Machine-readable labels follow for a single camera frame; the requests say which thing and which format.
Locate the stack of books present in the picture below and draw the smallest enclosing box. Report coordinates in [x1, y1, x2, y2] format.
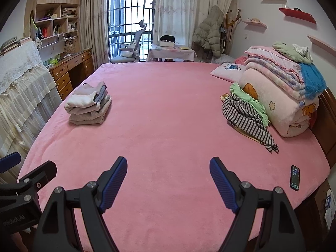
[0, 36, 33, 55]

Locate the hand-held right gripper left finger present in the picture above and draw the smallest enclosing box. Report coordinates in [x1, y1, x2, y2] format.
[34, 156, 128, 252]

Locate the black white striped garment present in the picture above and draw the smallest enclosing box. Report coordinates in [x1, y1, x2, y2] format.
[222, 94, 279, 154]

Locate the red wall shelf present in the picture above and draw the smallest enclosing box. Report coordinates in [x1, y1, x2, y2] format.
[279, 7, 317, 24]

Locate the small table with tablecloth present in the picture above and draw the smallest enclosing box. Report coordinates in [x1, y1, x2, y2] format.
[146, 44, 198, 63]

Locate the grey office chair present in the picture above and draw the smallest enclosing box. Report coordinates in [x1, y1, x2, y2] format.
[110, 20, 147, 63]

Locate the blue fringed towel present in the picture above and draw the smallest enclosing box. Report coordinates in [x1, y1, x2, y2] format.
[299, 63, 328, 100]

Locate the beige curtain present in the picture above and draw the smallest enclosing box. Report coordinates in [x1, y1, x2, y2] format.
[79, 0, 112, 70]

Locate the pink plush bed blanket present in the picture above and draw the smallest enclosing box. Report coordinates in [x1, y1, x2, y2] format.
[17, 62, 331, 252]

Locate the wooden desk with drawers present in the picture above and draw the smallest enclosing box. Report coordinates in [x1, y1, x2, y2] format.
[49, 48, 95, 100]

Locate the black window grille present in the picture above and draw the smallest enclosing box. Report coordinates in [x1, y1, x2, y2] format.
[107, 0, 158, 61]

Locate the folded grey garment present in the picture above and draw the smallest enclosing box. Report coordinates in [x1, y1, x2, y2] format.
[69, 96, 113, 125]

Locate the wooden headboard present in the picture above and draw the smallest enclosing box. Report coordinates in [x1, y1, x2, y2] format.
[310, 88, 336, 168]

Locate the olive puffer jacket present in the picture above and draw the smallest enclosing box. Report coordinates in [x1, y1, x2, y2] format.
[192, 5, 225, 58]

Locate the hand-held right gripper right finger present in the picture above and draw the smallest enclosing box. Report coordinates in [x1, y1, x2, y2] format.
[209, 157, 306, 252]

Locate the folded pink floral blanket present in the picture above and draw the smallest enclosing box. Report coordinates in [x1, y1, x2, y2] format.
[244, 46, 306, 100]

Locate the pale green cloth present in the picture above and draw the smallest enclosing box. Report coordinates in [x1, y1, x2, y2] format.
[272, 41, 313, 64]

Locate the cardboard box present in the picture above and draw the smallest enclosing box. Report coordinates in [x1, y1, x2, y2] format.
[314, 178, 336, 231]

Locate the white wire rack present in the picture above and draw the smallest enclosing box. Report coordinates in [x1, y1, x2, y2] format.
[39, 30, 79, 49]

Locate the wooden coat rack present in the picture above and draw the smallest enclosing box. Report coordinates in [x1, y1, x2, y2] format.
[224, 8, 242, 55]

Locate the sheer white curtain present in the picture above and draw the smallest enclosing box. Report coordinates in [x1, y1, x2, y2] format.
[154, 0, 238, 58]

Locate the striped knit sweater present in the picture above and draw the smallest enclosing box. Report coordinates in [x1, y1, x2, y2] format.
[64, 81, 108, 116]

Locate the light green ruffled garment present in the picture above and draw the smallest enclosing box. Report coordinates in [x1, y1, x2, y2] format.
[230, 82, 271, 126]

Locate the white lace furniture cover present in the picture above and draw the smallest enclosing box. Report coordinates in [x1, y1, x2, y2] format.
[0, 41, 63, 184]

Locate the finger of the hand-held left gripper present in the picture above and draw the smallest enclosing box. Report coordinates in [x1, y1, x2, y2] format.
[0, 152, 22, 174]
[16, 161, 58, 189]

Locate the long pink wall shelf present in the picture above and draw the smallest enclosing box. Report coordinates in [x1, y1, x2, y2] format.
[307, 35, 336, 58]

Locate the pink cartoon pillow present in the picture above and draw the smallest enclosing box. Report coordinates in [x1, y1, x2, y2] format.
[210, 62, 248, 82]

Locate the black smartphone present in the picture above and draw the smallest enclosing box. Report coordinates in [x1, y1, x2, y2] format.
[289, 165, 300, 191]

